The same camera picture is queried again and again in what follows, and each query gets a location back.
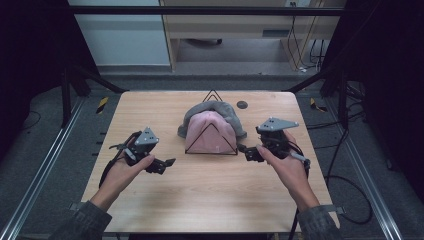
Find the grey knit hat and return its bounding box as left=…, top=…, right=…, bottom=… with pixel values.
left=177, top=99, right=248, bottom=140

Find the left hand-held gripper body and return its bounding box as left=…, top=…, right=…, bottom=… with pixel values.
left=109, top=126, right=160, bottom=167

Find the white cabinet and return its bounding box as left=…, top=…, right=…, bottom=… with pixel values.
left=67, top=0, right=171, bottom=67

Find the black horizontal frame bar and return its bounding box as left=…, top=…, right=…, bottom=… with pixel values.
left=66, top=5, right=348, bottom=17

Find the black wire rack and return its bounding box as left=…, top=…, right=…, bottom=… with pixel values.
left=184, top=89, right=240, bottom=156

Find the light wooden desk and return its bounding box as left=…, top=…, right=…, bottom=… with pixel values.
left=159, top=0, right=348, bottom=73

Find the aluminium floor rail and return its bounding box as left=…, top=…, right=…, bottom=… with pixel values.
left=323, top=95, right=405, bottom=240
left=0, top=95, right=86, bottom=240

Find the yellow cable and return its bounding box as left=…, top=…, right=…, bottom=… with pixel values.
left=287, top=15, right=319, bottom=70

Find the person's left hand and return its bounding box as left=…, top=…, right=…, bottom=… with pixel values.
left=89, top=153, right=156, bottom=212

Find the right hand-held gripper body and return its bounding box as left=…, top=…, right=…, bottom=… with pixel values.
left=256, top=116, right=300, bottom=160

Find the person's right hand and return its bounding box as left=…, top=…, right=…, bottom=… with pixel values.
left=255, top=129, right=321, bottom=213

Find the yellow black floor tape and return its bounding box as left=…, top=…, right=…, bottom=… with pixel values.
left=309, top=96, right=329, bottom=113
left=95, top=96, right=110, bottom=115

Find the black stand leg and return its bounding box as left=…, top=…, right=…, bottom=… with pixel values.
left=282, top=64, right=350, bottom=130
left=60, top=64, right=128, bottom=128

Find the black floor cable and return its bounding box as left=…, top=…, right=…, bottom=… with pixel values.
left=306, top=109, right=374, bottom=225

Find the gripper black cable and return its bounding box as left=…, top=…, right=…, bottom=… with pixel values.
left=287, top=146, right=312, bottom=240
left=98, top=130, right=143, bottom=188

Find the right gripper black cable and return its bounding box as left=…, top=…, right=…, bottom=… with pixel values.
left=287, top=146, right=312, bottom=240

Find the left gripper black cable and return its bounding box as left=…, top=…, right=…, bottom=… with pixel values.
left=98, top=130, right=143, bottom=188

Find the pink knit hat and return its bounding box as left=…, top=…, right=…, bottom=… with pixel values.
left=184, top=110, right=238, bottom=155

